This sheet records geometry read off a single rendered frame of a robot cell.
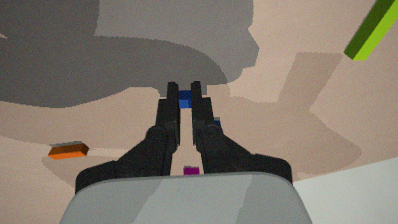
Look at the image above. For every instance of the small magenta block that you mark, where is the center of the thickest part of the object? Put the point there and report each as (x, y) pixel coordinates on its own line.
(191, 171)

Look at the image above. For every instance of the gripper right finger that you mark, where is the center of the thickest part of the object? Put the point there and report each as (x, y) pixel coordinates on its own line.
(219, 153)

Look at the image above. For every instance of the orange rod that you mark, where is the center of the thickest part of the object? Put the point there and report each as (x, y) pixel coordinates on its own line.
(69, 151)

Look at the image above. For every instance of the lime green rectangular bar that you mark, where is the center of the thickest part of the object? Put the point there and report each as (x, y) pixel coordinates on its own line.
(378, 22)

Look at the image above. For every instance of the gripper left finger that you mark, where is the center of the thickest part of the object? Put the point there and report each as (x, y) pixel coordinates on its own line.
(149, 158)

